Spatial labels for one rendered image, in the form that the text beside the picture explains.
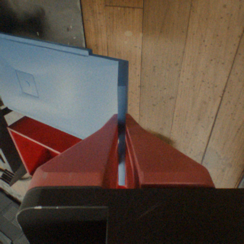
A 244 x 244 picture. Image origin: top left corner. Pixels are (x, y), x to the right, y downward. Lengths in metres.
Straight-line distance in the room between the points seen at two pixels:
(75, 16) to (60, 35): 0.04
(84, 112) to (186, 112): 0.11
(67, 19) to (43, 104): 0.11
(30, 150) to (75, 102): 0.27
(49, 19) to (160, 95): 0.16
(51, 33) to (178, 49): 0.16
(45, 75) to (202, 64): 0.13
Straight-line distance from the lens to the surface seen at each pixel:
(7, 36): 0.18
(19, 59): 0.18
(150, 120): 0.25
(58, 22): 0.27
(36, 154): 0.43
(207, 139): 0.24
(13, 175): 0.46
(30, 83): 0.19
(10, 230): 5.37
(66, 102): 0.16
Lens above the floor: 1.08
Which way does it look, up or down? 43 degrees down
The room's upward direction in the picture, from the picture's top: 136 degrees counter-clockwise
